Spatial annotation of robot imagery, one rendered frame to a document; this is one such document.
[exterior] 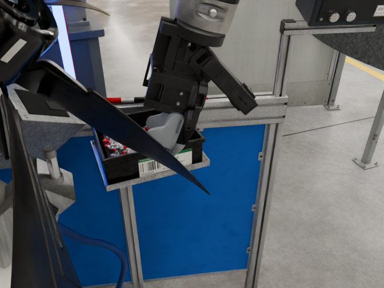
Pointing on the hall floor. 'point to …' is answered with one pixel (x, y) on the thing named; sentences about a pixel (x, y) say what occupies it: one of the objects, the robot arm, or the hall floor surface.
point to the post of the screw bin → (131, 235)
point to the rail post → (264, 202)
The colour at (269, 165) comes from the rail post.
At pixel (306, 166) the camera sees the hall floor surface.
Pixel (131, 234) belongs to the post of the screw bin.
